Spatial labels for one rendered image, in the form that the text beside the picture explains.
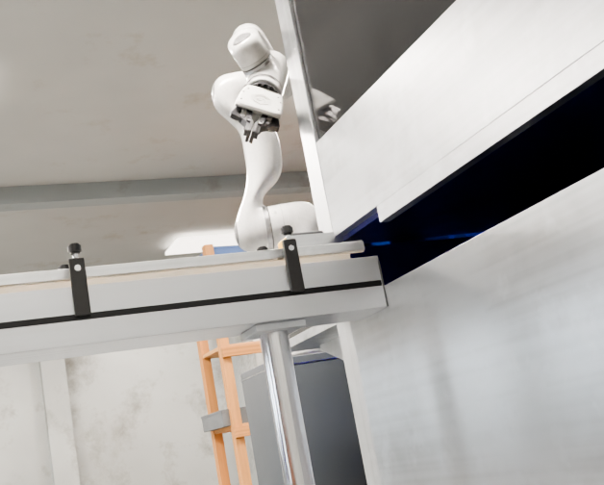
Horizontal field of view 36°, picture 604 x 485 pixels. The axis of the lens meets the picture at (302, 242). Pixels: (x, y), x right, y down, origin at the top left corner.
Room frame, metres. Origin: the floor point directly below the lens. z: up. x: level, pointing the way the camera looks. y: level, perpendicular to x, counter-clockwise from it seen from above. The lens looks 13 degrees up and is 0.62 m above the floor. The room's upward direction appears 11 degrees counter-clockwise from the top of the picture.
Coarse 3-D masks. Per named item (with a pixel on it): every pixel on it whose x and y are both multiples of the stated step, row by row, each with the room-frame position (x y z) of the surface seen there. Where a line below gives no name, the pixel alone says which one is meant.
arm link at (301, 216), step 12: (288, 204) 2.41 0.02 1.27; (300, 204) 2.41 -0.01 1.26; (276, 216) 2.38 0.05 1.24; (288, 216) 2.39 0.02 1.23; (300, 216) 2.39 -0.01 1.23; (312, 216) 2.40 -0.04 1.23; (276, 228) 2.39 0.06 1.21; (300, 228) 2.39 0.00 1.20; (312, 228) 2.40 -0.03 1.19; (276, 240) 2.40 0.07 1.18
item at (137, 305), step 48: (288, 240) 1.53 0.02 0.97; (0, 288) 1.45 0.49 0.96; (48, 288) 1.47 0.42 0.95; (96, 288) 1.42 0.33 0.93; (144, 288) 1.45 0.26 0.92; (192, 288) 1.48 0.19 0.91; (240, 288) 1.51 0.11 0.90; (288, 288) 1.54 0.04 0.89; (336, 288) 1.57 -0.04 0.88; (384, 288) 1.61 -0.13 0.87; (0, 336) 1.36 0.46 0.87; (48, 336) 1.39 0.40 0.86; (96, 336) 1.41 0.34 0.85; (144, 336) 1.44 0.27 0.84; (192, 336) 1.53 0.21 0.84
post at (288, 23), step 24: (288, 0) 1.76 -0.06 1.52; (288, 24) 1.78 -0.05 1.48; (288, 48) 1.80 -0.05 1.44; (312, 120) 1.76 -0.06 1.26; (312, 144) 1.78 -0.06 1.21; (312, 168) 1.80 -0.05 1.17; (312, 192) 1.82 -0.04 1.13; (336, 240) 1.76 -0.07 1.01; (360, 240) 1.78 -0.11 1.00; (360, 384) 1.77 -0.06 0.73; (360, 408) 1.79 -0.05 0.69; (360, 432) 1.81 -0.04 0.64
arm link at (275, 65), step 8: (272, 56) 1.94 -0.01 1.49; (280, 56) 1.99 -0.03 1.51; (264, 64) 1.92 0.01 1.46; (272, 64) 1.94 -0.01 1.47; (280, 64) 1.96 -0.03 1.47; (248, 72) 1.94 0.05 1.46; (256, 72) 1.93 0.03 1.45; (264, 72) 1.92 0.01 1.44; (272, 72) 1.92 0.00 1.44; (280, 72) 1.95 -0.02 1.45; (288, 72) 2.00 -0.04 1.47; (248, 80) 1.93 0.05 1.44; (280, 80) 1.93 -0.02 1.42
